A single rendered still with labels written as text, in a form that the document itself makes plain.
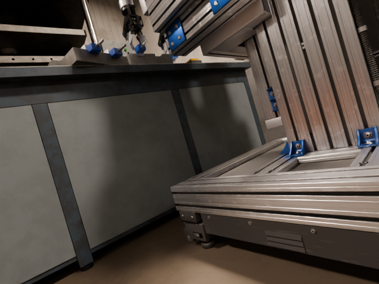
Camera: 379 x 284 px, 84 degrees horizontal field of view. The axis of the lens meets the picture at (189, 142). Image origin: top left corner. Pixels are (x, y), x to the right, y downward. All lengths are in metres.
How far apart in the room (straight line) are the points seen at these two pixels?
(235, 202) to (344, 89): 0.43
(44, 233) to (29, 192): 0.16
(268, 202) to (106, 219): 0.69
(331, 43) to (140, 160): 0.84
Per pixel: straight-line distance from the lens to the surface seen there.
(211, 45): 0.88
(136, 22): 1.28
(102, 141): 1.00
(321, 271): 0.64
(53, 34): 2.17
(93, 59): 1.03
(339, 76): 0.73
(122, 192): 1.01
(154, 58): 1.26
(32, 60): 2.04
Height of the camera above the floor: 0.37
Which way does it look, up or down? level
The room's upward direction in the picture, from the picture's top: 16 degrees counter-clockwise
